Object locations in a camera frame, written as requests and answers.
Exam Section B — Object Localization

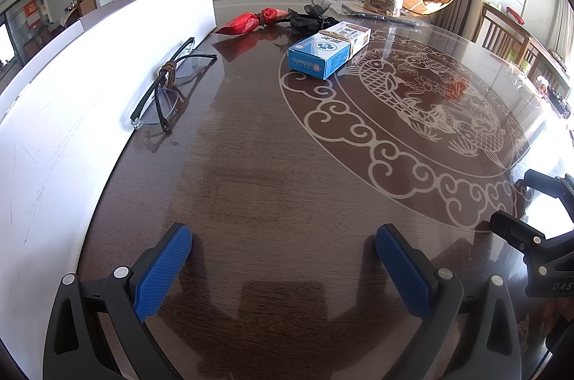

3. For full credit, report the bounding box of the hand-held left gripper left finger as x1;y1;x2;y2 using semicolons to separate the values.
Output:
42;223;193;380

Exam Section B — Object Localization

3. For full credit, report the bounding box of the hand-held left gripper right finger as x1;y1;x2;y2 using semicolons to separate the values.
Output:
376;224;523;380

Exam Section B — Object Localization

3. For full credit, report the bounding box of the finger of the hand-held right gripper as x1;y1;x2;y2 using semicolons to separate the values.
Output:
489;210;559;261
516;168;574;225

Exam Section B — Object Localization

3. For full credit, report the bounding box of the white board panel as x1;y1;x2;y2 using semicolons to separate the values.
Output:
0;0;218;365

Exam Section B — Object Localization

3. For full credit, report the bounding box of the brown patterned desktop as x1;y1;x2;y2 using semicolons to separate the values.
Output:
74;0;574;380

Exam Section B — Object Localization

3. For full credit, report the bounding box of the wooden dining chair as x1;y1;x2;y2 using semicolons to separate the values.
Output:
515;34;566;86
479;2;539;63

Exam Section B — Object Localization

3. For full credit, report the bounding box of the blue and white carton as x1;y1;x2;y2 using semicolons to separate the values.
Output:
286;21;372;81

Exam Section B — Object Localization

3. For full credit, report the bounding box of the red foil packet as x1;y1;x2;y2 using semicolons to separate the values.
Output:
217;7;290;36

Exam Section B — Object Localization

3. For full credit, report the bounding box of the red paper door decoration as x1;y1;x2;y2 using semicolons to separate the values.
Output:
23;0;41;30

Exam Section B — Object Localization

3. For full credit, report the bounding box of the brown elastic hair tie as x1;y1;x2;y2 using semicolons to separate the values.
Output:
159;60;178;88

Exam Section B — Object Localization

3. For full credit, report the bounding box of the black fabric flower hair tie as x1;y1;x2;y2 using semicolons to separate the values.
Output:
286;0;337;36

